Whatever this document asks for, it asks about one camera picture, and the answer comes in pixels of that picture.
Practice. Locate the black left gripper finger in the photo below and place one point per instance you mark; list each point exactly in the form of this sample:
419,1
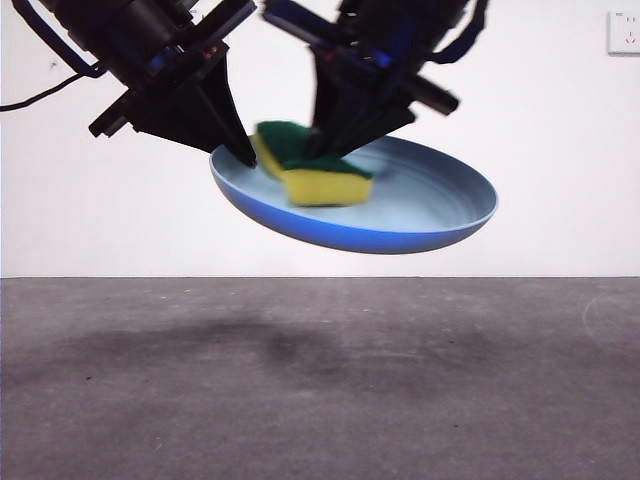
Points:
222,95
185,125

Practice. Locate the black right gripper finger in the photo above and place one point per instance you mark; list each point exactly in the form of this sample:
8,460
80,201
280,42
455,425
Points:
330,100
370,120

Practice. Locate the yellow sponge with green pad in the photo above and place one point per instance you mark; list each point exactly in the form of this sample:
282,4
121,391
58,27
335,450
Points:
325,189

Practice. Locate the light blue round plate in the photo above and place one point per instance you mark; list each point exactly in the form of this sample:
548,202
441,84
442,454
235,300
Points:
425,200

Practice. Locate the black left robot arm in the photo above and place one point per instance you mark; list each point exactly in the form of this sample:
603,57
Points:
95,22

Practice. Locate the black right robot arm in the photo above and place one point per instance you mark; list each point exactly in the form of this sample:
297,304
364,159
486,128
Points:
400,20

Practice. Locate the white wall socket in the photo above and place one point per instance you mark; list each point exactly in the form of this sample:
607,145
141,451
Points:
625,32

